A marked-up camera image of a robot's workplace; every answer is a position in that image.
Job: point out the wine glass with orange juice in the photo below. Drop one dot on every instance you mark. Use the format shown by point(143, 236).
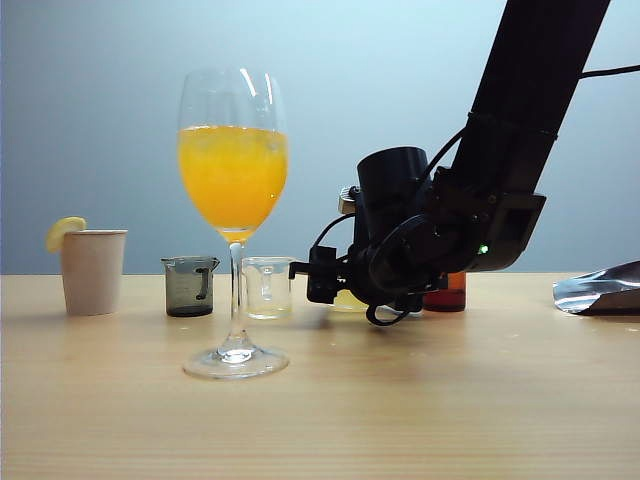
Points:
point(232, 175)

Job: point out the silver foil bag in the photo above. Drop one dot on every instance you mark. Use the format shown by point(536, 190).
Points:
point(600, 292)

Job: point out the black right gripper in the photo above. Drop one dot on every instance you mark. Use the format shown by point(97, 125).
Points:
point(390, 190)

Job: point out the amber glass measuring cup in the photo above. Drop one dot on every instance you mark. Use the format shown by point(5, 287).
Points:
point(450, 297)

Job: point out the yellow lemon slice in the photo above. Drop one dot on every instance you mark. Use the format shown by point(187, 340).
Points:
point(57, 235)

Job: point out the grey glass measuring cup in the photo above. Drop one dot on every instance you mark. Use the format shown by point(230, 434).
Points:
point(182, 297)

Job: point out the white paper cup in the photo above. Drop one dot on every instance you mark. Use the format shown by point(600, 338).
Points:
point(92, 275)

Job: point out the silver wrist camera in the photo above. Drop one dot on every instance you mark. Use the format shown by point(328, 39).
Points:
point(346, 200)

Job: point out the clear empty measuring cup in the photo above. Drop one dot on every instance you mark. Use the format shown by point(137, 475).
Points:
point(275, 295)

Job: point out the clear measuring cup brown dot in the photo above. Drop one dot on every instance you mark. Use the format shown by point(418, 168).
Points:
point(350, 301)

